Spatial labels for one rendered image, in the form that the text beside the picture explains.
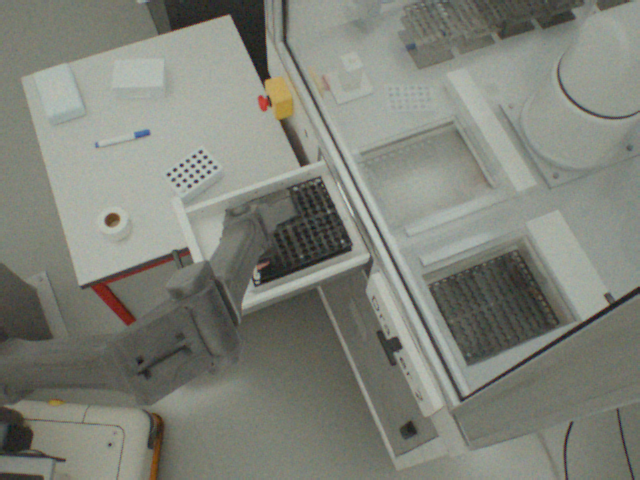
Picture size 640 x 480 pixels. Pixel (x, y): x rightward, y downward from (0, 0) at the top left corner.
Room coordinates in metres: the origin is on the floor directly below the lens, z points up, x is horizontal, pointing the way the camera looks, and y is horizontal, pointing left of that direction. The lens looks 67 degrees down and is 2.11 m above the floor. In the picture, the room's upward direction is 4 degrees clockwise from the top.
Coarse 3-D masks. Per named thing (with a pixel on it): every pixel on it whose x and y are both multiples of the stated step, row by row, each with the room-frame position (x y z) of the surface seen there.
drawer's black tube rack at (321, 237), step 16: (320, 176) 0.67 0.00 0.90; (272, 192) 0.62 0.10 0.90; (304, 192) 0.64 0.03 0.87; (320, 192) 0.63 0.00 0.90; (304, 208) 0.59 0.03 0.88; (320, 208) 0.59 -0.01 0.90; (288, 224) 0.54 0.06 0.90; (304, 224) 0.55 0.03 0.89; (320, 224) 0.56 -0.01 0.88; (336, 224) 0.55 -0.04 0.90; (288, 240) 0.52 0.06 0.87; (304, 240) 0.51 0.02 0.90; (320, 240) 0.53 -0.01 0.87; (336, 240) 0.53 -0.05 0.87; (272, 256) 0.47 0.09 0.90; (288, 256) 0.47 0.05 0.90; (304, 256) 0.47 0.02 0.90; (320, 256) 0.48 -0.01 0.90; (336, 256) 0.49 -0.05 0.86; (272, 272) 0.44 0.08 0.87; (288, 272) 0.45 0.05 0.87
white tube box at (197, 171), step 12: (192, 156) 0.75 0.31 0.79; (204, 156) 0.76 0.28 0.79; (168, 168) 0.71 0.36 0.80; (180, 168) 0.72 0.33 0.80; (192, 168) 0.72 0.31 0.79; (204, 168) 0.73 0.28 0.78; (216, 168) 0.73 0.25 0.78; (168, 180) 0.68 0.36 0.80; (180, 180) 0.68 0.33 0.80; (192, 180) 0.69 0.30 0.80; (204, 180) 0.69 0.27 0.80; (216, 180) 0.71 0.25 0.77; (180, 192) 0.65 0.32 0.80; (192, 192) 0.66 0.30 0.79
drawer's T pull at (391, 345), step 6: (378, 330) 0.33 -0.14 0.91; (378, 336) 0.31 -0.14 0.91; (384, 336) 0.31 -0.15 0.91; (396, 336) 0.32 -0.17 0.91; (384, 342) 0.30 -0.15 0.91; (390, 342) 0.30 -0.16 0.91; (396, 342) 0.30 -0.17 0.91; (384, 348) 0.29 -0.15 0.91; (390, 348) 0.29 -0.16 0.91; (396, 348) 0.29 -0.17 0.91; (402, 348) 0.29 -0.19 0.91; (390, 354) 0.28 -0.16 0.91; (390, 360) 0.27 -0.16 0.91
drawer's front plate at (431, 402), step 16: (368, 288) 0.43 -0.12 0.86; (384, 288) 0.41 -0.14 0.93; (384, 304) 0.38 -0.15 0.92; (400, 320) 0.34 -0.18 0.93; (400, 336) 0.31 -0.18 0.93; (400, 352) 0.29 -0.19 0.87; (416, 352) 0.28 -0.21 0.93; (416, 368) 0.25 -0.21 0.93; (416, 384) 0.23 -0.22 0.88; (432, 384) 0.22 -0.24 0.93; (432, 400) 0.19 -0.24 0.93
